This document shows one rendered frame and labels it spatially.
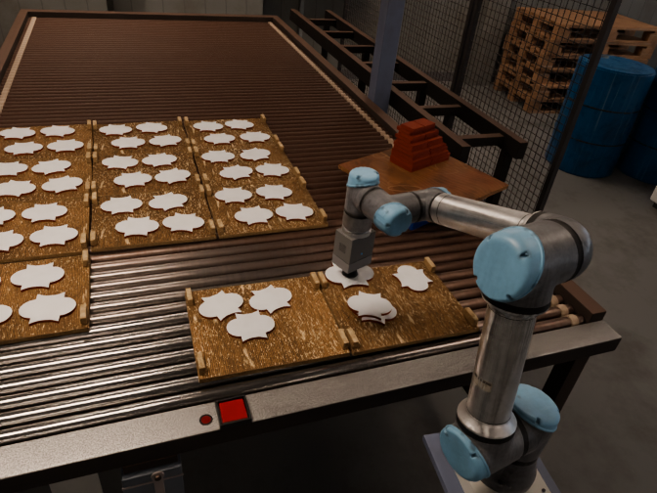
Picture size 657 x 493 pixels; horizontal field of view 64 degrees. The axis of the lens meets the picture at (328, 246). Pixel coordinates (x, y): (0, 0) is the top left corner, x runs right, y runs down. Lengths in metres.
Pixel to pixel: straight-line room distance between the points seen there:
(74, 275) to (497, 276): 1.29
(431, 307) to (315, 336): 0.39
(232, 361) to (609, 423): 2.03
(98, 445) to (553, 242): 1.04
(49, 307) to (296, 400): 0.75
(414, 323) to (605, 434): 1.51
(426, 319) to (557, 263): 0.77
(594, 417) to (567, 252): 2.07
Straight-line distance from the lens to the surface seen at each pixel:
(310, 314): 1.58
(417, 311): 1.66
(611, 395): 3.12
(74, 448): 1.37
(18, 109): 3.13
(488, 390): 1.05
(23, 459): 1.39
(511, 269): 0.89
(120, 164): 2.39
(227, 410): 1.35
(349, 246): 1.33
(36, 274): 1.81
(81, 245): 1.89
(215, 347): 1.48
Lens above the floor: 1.99
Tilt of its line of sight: 35 degrees down
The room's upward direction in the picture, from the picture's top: 6 degrees clockwise
